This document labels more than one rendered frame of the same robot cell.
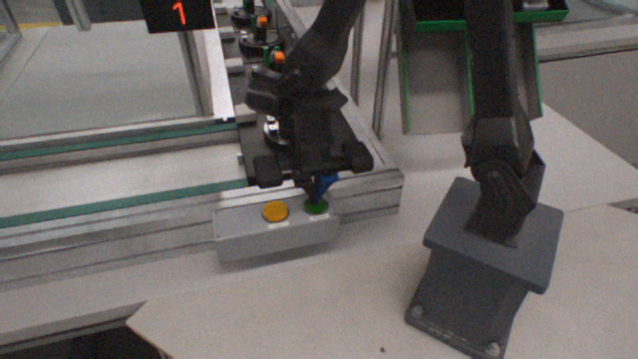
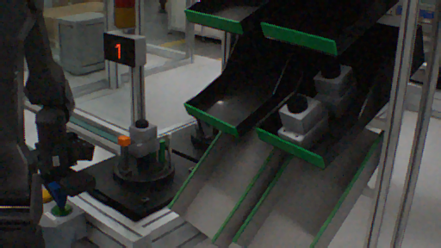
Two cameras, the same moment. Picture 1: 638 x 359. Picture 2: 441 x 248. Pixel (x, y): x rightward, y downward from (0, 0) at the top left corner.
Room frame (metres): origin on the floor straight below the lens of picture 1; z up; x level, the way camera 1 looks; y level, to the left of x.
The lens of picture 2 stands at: (0.29, -0.83, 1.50)
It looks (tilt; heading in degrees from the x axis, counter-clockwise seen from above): 23 degrees down; 54
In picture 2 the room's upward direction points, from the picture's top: 2 degrees clockwise
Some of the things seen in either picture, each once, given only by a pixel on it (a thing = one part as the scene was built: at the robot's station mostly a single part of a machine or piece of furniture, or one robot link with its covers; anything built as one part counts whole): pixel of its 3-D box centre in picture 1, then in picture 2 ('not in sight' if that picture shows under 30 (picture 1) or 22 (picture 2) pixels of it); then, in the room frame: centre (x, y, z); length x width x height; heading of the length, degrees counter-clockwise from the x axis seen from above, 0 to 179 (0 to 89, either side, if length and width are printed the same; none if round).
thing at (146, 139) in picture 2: not in sight; (145, 135); (0.73, 0.05, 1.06); 0.08 x 0.04 x 0.07; 15
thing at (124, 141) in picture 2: not in sight; (127, 151); (0.67, 0.04, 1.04); 0.04 x 0.02 x 0.08; 15
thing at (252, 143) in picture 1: (297, 137); (144, 176); (0.72, 0.05, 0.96); 0.24 x 0.24 x 0.02; 15
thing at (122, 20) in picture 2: not in sight; (125, 15); (0.78, 0.26, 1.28); 0.05 x 0.05 x 0.05
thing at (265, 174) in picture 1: (313, 149); (54, 157); (0.51, 0.01, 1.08); 0.19 x 0.06 x 0.08; 105
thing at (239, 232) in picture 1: (276, 224); (46, 209); (0.49, 0.08, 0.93); 0.21 x 0.07 x 0.06; 105
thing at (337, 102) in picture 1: (313, 106); (50, 120); (0.51, 0.01, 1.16); 0.09 x 0.06 x 0.07; 60
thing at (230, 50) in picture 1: (260, 30); not in sight; (1.20, 0.18, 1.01); 0.24 x 0.24 x 0.13; 15
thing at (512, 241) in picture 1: (502, 205); (17, 238); (0.37, -0.23, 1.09); 0.07 x 0.07 x 0.06; 59
